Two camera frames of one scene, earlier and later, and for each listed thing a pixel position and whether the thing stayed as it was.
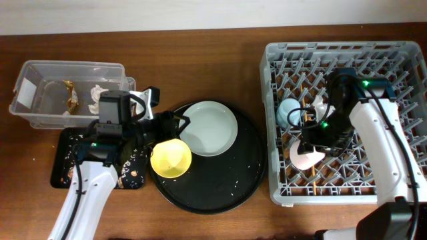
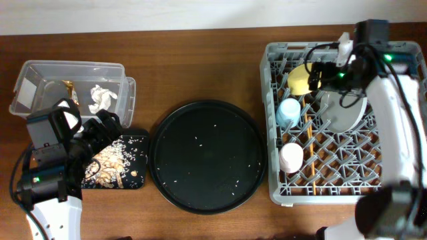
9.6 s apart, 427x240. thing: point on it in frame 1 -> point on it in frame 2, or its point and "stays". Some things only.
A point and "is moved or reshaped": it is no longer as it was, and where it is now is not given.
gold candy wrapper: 73,101 stays
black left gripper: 166,125 -> 103,138
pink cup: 305,161 -> 291,157
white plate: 212,129 is moved or reshaped
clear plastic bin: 55,94 stays
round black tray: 214,185 stays
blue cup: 284,107 stays
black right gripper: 310,137 -> 327,69
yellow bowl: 171,159 -> 298,79
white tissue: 95,92 stays
